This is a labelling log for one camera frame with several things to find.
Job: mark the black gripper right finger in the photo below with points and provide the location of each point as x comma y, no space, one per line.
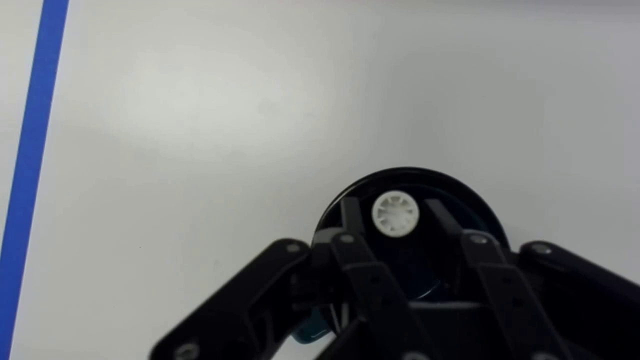
476,266

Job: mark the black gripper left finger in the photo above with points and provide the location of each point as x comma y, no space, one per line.
350,274

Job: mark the white capped marker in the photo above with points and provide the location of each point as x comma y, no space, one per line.
394,212

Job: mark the dark teal speckled mug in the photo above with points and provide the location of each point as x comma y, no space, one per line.
412,259

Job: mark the blue tape line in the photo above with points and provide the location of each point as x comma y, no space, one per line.
28,164

